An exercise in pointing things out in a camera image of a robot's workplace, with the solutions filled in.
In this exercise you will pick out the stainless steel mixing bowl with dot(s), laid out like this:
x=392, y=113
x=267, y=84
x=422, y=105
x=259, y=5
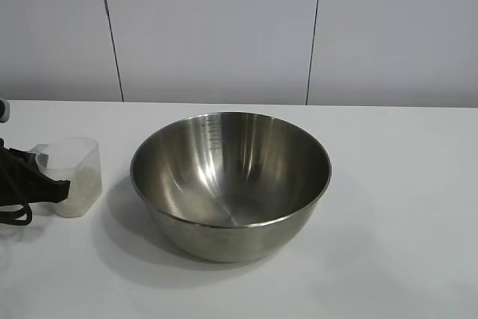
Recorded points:
x=224, y=184

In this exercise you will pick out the white uncooked rice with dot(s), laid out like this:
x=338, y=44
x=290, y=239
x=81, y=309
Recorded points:
x=86, y=195

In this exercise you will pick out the clear plastic measuring cup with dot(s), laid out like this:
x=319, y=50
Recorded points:
x=82, y=154

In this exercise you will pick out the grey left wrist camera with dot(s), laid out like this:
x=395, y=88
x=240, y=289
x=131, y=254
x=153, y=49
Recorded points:
x=3, y=110

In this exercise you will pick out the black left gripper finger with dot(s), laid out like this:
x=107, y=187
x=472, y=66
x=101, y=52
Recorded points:
x=41, y=186
x=20, y=155

